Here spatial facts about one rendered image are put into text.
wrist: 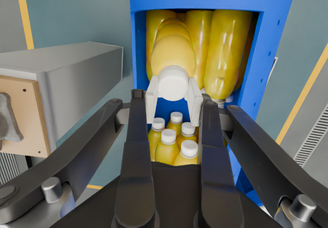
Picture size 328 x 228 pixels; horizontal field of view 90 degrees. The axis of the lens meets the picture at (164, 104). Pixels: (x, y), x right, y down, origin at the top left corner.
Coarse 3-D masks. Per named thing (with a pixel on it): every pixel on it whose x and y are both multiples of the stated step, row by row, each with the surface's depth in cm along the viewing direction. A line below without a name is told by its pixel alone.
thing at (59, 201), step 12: (48, 180) 6; (48, 192) 6; (60, 192) 7; (36, 204) 6; (48, 204) 6; (60, 204) 6; (72, 204) 7; (24, 216) 6; (36, 216) 6; (48, 216) 6; (60, 216) 6
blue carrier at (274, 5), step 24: (144, 0) 24; (168, 0) 21; (192, 0) 20; (216, 0) 20; (240, 0) 20; (264, 0) 20; (288, 0) 23; (144, 24) 39; (264, 24) 22; (144, 48) 41; (264, 48) 24; (144, 72) 43; (264, 72) 26; (240, 96) 26; (168, 120) 57; (240, 168) 38
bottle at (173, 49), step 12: (168, 24) 29; (180, 24) 30; (156, 36) 30; (168, 36) 25; (180, 36) 25; (156, 48) 24; (168, 48) 22; (180, 48) 22; (192, 48) 24; (156, 60) 22; (168, 60) 21; (180, 60) 21; (192, 60) 23; (156, 72) 22; (192, 72) 23
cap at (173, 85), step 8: (168, 72) 20; (176, 72) 20; (160, 80) 20; (168, 80) 19; (176, 80) 19; (184, 80) 19; (160, 88) 20; (168, 88) 20; (176, 88) 20; (184, 88) 20; (168, 96) 21; (176, 96) 21; (184, 96) 21
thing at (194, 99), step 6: (192, 78) 20; (192, 84) 18; (192, 90) 16; (198, 90) 16; (192, 96) 16; (198, 96) 15; (192, 102) 16; (198, 102) 14; (192, 108) 15; (198, 108) 15; (192, 114) 15; (198, 114) 15; (192, 120) 15; (198, 120) 15
